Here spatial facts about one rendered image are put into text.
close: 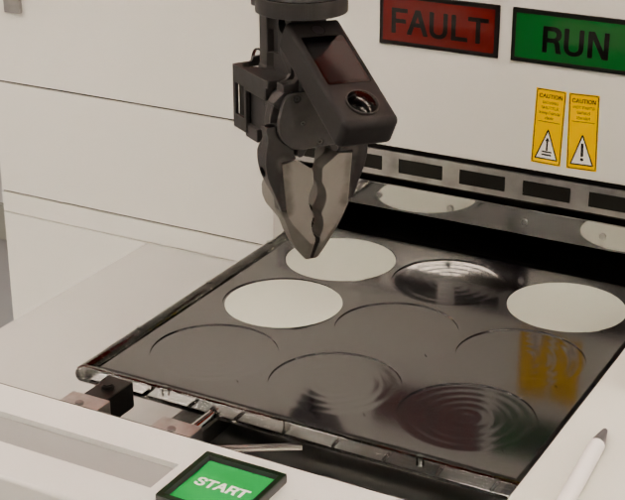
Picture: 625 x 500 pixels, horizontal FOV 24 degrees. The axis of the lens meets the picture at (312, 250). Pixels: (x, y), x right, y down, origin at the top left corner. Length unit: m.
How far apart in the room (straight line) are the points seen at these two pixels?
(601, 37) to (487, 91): 0.12
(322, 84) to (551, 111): 0.32
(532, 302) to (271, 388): 0.27
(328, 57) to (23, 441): 0.36
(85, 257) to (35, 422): 0.71
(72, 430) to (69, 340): 0.44
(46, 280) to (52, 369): 0.38
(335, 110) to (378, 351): 0.22
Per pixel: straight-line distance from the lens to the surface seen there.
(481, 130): 1.34
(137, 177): 1.55
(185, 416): 1.16
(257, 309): 1.22
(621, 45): 1.27
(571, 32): 1.28
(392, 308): 1.23
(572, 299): 1.26
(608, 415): 0.94
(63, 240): 1.65
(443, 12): 1.32
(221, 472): 0.87
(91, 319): 1.40
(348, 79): 1.06
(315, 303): 1.23
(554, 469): 0.88
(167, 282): 1.48
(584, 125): 1.30
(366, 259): 1.32
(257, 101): 1.14
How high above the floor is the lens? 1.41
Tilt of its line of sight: 23 degrees down
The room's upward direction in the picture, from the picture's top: straight up
